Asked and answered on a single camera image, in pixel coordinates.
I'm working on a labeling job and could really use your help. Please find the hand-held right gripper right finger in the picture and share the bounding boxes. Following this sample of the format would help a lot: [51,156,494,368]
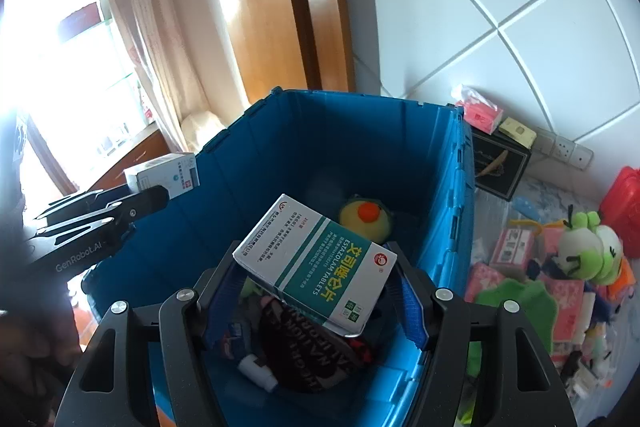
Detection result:
[385,241,578,427]

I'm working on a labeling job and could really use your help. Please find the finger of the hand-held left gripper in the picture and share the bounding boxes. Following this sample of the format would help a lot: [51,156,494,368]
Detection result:
[31,185,171,244]
[37,188,128,219]

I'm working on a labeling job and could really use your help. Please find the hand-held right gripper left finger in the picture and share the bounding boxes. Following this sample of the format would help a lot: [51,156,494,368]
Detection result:
[59,241,251,427]

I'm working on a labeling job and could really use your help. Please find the small white box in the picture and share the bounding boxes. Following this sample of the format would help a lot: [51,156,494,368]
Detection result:
[123,152,202,198]

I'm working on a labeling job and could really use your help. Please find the maroon patterned knit hat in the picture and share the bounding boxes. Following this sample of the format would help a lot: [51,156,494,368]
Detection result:
[257,297,381,395]

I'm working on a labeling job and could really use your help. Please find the green and white medicine box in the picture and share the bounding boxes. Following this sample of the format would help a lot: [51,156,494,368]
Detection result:
[232,193,398,338]

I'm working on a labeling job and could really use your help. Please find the yellow duck plush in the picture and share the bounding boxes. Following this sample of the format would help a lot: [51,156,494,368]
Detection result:
[339,199,396,244]

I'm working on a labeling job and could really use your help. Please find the blue plastic storage crate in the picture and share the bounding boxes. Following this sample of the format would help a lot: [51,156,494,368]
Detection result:
[80,87,476,427]

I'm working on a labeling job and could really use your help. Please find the person's left hand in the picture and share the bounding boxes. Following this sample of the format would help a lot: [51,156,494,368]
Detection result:
[0,307,76,408]

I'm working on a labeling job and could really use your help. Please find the small white bottle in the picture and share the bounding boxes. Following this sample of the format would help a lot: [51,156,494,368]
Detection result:
[239,354,278,393]

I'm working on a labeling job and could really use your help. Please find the pink tissue pack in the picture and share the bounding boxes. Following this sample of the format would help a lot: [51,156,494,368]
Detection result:
[465,263,506,303]
[545,279,586,343]

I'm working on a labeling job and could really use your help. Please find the green leaf-shaped plush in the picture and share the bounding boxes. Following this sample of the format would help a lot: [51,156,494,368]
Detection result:
[472,279,556,378]

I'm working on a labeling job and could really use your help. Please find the pink and white box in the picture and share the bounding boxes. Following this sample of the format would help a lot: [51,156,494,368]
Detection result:
[490,227,536,268]

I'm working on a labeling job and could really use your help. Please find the black gift box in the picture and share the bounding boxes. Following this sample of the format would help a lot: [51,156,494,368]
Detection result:
[470,127,533,202]

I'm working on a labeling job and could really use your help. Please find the beige curtain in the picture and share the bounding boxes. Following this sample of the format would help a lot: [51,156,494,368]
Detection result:
[92,0,226,152]

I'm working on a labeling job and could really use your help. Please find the green frog plush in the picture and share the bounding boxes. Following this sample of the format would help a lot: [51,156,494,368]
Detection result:
[555,209,626,285]

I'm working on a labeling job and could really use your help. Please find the yellow packet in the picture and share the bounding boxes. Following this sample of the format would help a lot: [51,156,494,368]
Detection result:
[499,117,537,150]

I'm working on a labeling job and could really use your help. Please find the small pink packet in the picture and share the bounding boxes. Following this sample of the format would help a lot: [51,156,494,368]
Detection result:
[452,86,503,134]

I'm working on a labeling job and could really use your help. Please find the red plastic carry case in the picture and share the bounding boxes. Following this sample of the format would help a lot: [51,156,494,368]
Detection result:
[599,165,640,248]

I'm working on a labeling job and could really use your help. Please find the white wall socket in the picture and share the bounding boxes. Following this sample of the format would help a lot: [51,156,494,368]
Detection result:
[535,127,593,170]

